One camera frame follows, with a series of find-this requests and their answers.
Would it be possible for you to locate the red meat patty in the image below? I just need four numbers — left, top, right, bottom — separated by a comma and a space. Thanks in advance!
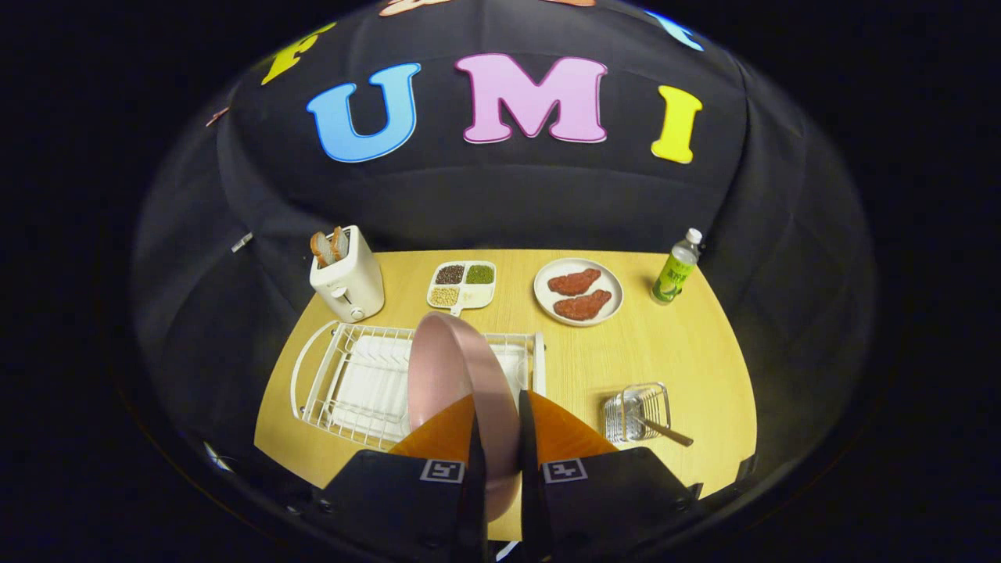
547, 268, 602, 296
553, 289, 612, 321

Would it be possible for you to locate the white plate with meat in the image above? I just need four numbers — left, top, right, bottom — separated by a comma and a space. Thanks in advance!
533, 258, 625, 327

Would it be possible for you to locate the black backdrop cloth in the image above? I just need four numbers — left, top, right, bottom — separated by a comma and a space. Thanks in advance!
129, 0, 877, 501

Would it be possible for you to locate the dark-handled metal spoon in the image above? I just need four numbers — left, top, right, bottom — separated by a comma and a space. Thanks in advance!
633, 414, 694, 448

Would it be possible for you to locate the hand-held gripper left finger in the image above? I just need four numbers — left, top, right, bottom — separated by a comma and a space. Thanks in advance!
309, 393, 490, 563

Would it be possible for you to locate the clear wire basket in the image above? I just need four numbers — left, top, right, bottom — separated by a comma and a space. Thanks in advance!
601, 382, 672, 444

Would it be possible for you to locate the green label drink bottle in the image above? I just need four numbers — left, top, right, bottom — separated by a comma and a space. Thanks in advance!
651, 228, 703, 306

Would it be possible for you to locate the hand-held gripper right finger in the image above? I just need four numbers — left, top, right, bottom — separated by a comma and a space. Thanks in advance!
518, 389, 705, 563

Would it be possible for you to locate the white divided snack tray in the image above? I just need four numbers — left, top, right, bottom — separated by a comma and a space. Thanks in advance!
426, 260, 497, 317

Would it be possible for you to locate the pink plate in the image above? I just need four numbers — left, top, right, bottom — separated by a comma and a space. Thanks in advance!
407, 311, 523, 523

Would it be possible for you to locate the white wire dish rack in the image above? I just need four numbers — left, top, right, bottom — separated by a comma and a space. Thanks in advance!
290, 319, 547, 453

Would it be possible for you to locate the white toaster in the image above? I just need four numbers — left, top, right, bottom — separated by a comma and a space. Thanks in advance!
309, 225, 386, 323

